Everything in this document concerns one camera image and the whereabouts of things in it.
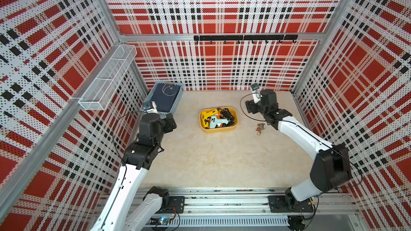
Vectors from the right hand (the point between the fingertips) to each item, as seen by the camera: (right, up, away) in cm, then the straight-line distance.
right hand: (256, 97), depth 86 cm
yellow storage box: (-10, -8, +18) cm, 22 cm away
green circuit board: (-46, -55, -17) cm, 74 cm away
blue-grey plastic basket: (-56, +3, +24) cm, 61 cm away
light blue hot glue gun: (-23, -13, +10) cm, 28 cm away
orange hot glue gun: (-20, -11, +15) cm, 28 cm away
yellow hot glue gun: (-29, -11, +14) cm, 34 cm away
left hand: (-45, -10, -14) cm, 48 cm away
